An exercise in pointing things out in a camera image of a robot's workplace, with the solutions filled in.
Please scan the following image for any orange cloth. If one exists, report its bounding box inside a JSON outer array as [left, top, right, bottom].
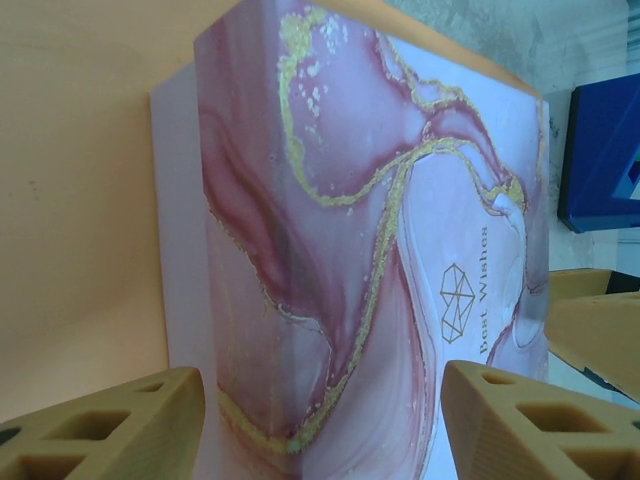
[[0, 0, 544, 401]]

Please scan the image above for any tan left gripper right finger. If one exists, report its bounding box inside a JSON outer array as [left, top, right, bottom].
[[442, 359, 640, 480]]

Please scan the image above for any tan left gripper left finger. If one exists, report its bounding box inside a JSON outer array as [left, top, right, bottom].
[[0, 366, 206, 480]]

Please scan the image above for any pink marble gift box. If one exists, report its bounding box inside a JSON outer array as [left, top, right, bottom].
[[149, 0, 552, 480]]

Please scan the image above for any blue tape dispenser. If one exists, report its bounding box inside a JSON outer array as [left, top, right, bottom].
[[556, 72, 640, 235]]

